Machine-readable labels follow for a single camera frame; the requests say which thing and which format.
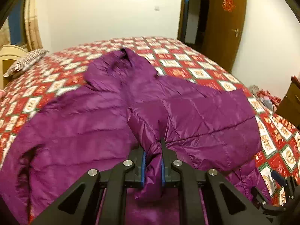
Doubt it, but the purple down jacket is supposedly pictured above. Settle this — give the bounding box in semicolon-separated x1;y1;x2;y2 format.
0;47;273;225

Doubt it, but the pile of clothes beside bed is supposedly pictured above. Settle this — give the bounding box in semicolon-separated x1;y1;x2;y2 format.
248;85;282;112

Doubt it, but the brown wooden cabinet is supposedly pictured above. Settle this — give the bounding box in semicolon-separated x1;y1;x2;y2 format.
276;76;300;130

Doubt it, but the red patchwork bear bedspread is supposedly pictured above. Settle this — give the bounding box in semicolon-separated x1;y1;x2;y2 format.
0;36;300;223

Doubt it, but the striped grey pillow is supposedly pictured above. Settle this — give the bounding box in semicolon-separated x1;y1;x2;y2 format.
4;49;48;78

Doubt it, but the brown wooden door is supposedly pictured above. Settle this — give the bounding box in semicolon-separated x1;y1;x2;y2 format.
201;0;247;72

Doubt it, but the beige patterned curtain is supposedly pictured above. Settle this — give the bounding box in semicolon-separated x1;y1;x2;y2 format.
24;0;43;51

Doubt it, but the cream wooden headboard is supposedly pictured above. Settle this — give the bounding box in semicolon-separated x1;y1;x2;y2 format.
0;44;28;89

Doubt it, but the red paper door decoration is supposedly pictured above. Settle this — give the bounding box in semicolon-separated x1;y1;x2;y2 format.
222;0;236;12

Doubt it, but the blue window pane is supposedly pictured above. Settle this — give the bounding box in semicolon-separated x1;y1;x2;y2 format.
8;0;26;46

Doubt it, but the metal door handle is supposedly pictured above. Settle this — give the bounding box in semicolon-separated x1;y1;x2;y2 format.
232;29;239;38

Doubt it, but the dark wooden door frame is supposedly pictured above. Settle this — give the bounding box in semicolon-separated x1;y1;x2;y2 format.
177;0;209;46

